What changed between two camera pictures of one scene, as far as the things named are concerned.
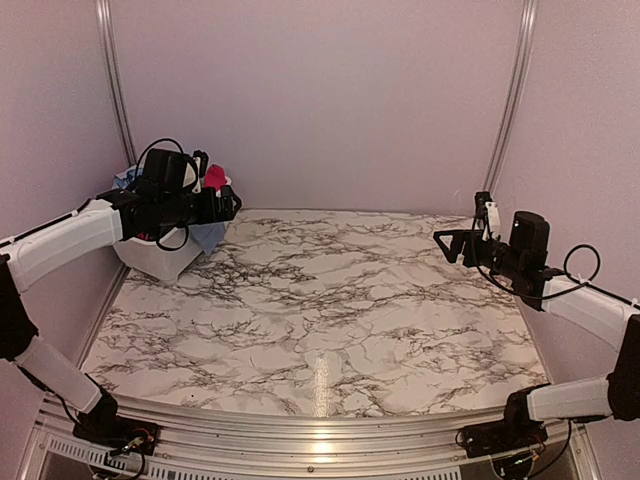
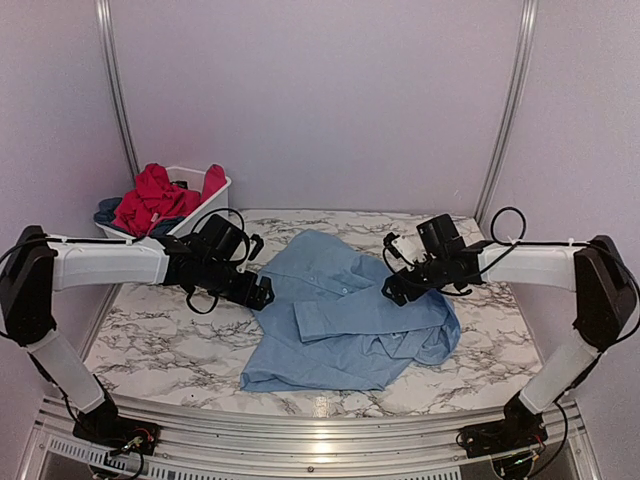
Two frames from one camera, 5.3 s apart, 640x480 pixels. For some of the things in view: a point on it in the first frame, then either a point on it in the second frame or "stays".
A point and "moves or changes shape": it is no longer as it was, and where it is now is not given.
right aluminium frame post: x=517 y=95 stays
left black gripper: x=211 y=212 → x=243 y=296
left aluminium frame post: x=105 y=21 stays
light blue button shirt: x=208 y=235 moves or changes shape
